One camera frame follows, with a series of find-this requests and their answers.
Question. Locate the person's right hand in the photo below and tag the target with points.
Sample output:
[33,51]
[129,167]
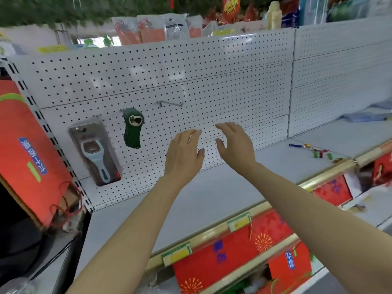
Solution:
[239,146]

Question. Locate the person's left hand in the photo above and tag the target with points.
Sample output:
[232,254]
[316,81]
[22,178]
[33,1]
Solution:
[180,159]

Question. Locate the person's right thumb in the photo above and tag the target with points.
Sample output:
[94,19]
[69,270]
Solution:
[220,146]

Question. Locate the person's left thumb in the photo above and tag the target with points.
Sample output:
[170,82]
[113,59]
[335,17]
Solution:
[200,155]

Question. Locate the person's right forearm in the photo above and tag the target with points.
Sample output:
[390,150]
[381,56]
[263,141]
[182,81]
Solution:
[315,223]

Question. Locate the person's left forearm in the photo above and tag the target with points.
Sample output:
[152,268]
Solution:
[128,238]

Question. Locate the white metal shelf board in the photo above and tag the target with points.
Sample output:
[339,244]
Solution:
[214,186]

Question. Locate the metal peg hook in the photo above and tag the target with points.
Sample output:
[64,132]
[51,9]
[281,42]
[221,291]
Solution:
[170,103]

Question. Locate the wide white pegboard panel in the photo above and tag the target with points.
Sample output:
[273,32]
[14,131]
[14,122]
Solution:
[214,76]

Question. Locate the green bottle opener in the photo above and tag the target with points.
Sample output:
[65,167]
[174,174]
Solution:
[133,131]

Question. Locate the green yellow price tag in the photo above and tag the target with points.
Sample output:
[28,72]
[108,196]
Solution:
[177,254]
[239,222]

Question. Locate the red firework print box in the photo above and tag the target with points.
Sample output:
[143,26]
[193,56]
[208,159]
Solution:
[269,232]

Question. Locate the packaged white bottle opener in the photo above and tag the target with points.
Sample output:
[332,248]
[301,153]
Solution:
[96,156]

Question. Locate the large red gift box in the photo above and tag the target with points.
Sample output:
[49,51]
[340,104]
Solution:
[214,260]

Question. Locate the grey glove packet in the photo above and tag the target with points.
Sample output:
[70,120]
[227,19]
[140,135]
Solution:
[176,27]

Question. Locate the orange glove packet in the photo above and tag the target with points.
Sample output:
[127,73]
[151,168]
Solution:
[127,32]
[151,29]

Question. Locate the narrow white pegboard panel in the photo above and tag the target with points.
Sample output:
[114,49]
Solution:
[337,70]

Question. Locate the yellow plastic bottle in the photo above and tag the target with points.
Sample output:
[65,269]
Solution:
[274,16]

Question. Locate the red box with blue label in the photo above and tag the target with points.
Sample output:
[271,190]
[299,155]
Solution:
[289,269]

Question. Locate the blue folded cloth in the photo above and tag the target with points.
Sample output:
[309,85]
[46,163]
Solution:
[364,117]

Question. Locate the slotted white shelf upright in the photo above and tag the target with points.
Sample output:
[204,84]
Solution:
[46,125]

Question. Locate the red paper gift bag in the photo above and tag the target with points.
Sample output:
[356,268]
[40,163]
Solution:
[24,156]

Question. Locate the green artificial foliage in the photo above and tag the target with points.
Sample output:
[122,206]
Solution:
[76,9]

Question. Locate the black cart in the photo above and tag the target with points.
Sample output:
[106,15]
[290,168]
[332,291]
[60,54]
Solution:
[30,251]

